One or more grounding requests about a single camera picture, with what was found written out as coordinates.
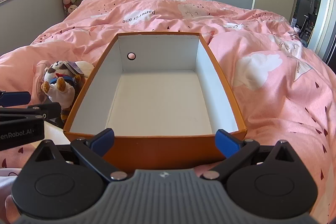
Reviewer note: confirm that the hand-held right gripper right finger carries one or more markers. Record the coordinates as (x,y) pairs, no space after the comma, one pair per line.
(227,142)

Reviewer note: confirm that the red panda sailor plush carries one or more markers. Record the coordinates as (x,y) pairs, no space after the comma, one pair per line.
(61,87)

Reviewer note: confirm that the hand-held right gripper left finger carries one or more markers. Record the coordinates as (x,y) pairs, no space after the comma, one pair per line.
(103,141)

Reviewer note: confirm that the orange cardboard box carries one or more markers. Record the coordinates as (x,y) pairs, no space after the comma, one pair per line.
(162,150)

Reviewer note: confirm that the pink printed blanket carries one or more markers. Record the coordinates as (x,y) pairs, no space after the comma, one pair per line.
(262,108)

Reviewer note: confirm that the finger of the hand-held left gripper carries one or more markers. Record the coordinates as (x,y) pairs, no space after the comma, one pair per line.
(15,98)
(39,110)

